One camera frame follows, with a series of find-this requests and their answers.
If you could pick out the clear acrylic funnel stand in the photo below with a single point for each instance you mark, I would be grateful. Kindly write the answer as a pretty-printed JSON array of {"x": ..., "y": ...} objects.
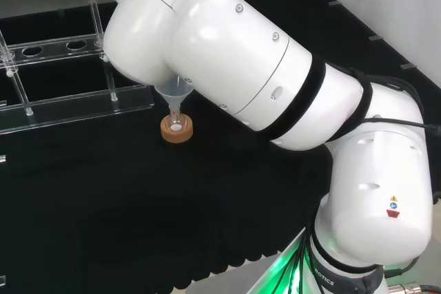
[{"x": 79, "y": 101}]

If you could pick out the grey cloth clip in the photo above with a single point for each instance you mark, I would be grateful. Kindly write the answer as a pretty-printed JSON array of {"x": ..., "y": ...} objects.
[
  {"x": 374, "y": 38},
  {"x": 334, "y": 3},
  {"x": 408, "y": 66},
  {"x": 2, "y": 279},
  {"x": 2, "y": 158}
]

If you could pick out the translucent plastic funnel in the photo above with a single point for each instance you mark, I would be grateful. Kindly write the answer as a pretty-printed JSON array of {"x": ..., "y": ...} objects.
[{"x": 174, "y": 92}]

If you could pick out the clear round-bottom flask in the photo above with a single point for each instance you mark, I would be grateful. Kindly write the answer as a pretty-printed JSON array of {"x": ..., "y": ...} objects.
[{"x": 176, "y": 125}]

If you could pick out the black table cloth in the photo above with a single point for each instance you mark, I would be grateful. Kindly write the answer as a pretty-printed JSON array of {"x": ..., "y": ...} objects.
[{"x": 138, "y": 204}]

